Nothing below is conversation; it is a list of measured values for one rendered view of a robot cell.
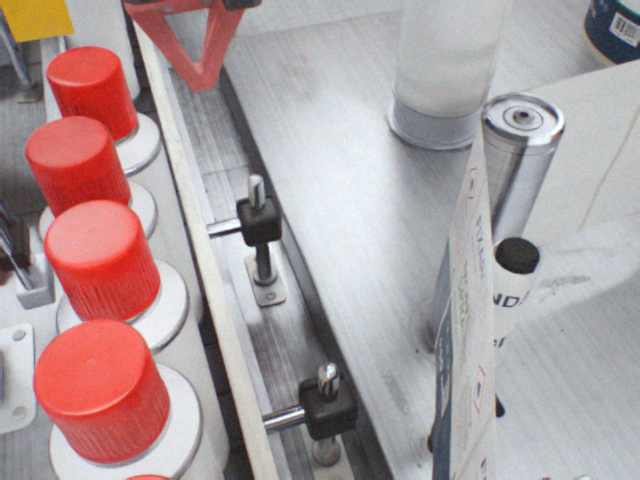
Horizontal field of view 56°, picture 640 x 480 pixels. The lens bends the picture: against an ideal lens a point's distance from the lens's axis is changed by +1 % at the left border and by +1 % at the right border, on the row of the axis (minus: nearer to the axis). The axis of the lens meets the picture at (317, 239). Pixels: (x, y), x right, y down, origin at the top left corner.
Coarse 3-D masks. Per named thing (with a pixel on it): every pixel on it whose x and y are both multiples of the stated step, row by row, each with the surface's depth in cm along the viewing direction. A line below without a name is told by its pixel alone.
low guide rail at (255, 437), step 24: (144, 48) 59; (168, 120) 52; (168, 144) 50; (192, 192) 46; (192, 216) 44; (192, 240) 43; (216, 264) 42; (216, 288) 40; (216, 312) 39; (240, 360) 37; (240, 384) 36; (240, 408) 35; (264, 432) 34; (264, 456) 33
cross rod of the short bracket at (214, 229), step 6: (216, 222) 44; (222, 222) 45; (228, 222) 45; (234, 222) 45; (210, 228) 44; (216, 228) 44; (222, 228) 44; (228, 228) 44; (234, 228) 45; (240, 228) 45; (210, 234) 44; (216, 234) 44; (222, 234) 44; (228, 234) 45
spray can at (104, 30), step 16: (64, 0) 49; (80, 0) 49; (96, 0) 50; (112, 0) 51; (80, 16) 50; (96, 16) 51; (112, 16) 52; (80, 32) 51; (96, 32) 52; (112, 32) 53; (112, 48) 53; (128, 48) 56; (128, 64) 56; (128, 80) 57
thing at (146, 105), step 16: (128, 16) 69; (128, 32) 67; (144, 64) 63; (144, 80) 61; (144, 96) 59; (144, 112) 58; (160, 128) 56; (176, 192) 51; (192, 256) 46; (208, 304) 43; (208, 320) 43; (208, 336) 42; (208, 352) 41; (224, 368) 40; (224, 384) 39; (224, 400) 39; (224, 416) 38; (240, 432) 37; (240, 448) 37; (240, 464) 36
